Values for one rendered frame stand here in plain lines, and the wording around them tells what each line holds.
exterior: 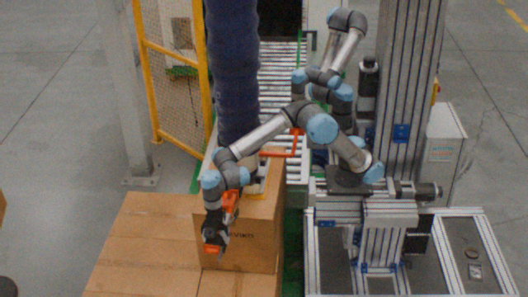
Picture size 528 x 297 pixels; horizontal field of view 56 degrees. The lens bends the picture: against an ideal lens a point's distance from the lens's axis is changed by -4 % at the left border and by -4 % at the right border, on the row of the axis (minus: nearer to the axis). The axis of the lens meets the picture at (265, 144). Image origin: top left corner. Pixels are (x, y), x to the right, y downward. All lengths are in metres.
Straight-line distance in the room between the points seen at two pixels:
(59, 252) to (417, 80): 2.70
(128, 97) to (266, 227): 1.80
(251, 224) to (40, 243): 1.97
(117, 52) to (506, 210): 3.11
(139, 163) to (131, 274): 1.55
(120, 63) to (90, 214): 1.20
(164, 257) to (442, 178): 1.55
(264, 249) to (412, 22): 1.30
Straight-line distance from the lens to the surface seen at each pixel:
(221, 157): 2.07
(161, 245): 2.96
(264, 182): 2.62
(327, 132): 2.01
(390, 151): 2.65
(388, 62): 2.38
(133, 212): 3.20
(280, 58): 4.78
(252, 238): 2.56
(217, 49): 2.21
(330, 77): 2.64
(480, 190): 4.34
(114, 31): 3.67
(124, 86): 3.84
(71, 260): 3.82
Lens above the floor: 2.65
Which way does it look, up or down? 36 degrees down
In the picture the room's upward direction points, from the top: 2 degrees counter-clockwise
